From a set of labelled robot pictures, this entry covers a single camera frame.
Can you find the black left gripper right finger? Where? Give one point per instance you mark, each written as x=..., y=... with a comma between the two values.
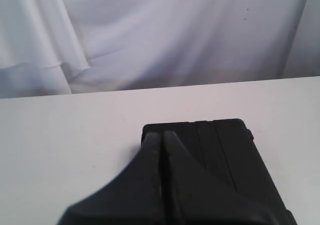
x=190, y=195

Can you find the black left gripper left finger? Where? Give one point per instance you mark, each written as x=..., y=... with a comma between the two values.
x=132, y=198

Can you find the black plastic carrying case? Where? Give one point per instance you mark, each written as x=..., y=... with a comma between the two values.
x=226, y=149

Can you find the white backdrop curtain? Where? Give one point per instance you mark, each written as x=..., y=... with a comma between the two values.
x=59, y=47

